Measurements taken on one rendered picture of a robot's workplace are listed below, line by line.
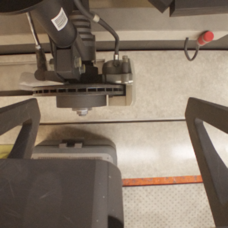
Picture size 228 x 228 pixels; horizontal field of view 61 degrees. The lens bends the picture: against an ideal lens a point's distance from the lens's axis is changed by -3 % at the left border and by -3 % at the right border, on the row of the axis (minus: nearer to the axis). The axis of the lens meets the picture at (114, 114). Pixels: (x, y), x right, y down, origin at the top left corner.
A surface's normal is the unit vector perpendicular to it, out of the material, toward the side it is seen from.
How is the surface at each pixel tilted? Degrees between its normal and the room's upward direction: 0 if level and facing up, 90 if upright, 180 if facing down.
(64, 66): 8
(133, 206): 0
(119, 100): 34
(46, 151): 45
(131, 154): 0
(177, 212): 0
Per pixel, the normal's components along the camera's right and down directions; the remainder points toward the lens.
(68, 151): 0.01, -0.64
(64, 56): -0.03, -0.04
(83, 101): 0.26, 0.08
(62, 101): -0.58, 0.09
